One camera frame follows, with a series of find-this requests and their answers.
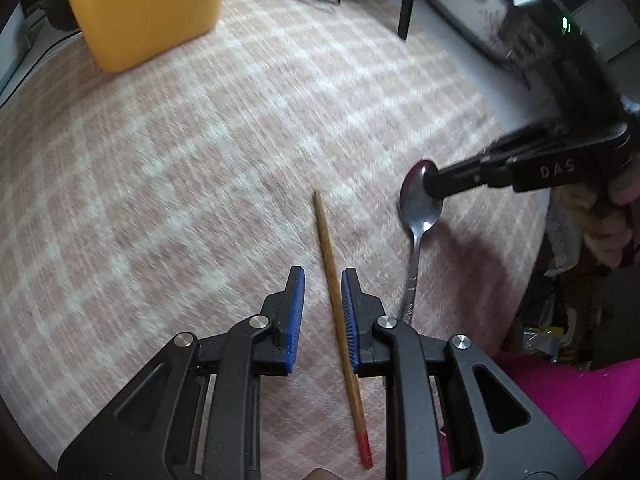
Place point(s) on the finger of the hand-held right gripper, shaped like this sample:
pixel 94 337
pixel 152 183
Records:
pixel 470 177

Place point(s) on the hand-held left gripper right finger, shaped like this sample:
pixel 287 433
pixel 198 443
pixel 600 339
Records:
pixel 350 320

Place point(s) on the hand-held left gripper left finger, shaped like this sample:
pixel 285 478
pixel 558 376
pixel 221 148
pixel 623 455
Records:
pixel 295 315

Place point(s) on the red-tipped wooden chopstick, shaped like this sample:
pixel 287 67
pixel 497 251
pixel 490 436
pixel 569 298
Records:
pixel 327 255

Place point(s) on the yellow plastic bin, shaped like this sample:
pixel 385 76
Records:
pixel 150 10

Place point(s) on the person's right hand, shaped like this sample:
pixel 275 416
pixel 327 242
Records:
pixel 600 230

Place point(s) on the person's left hand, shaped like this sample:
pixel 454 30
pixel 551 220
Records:
pixel 325 475

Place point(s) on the white floral slow cooker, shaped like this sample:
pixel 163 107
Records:
pixel 465 0

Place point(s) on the black tripod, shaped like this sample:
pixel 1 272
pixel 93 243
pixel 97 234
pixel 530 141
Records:
pixel 407 5

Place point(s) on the person's pink jacket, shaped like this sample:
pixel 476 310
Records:
pixel 565 400

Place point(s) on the black pot with yellow lid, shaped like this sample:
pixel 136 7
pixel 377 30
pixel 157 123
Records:
pixel 50 10

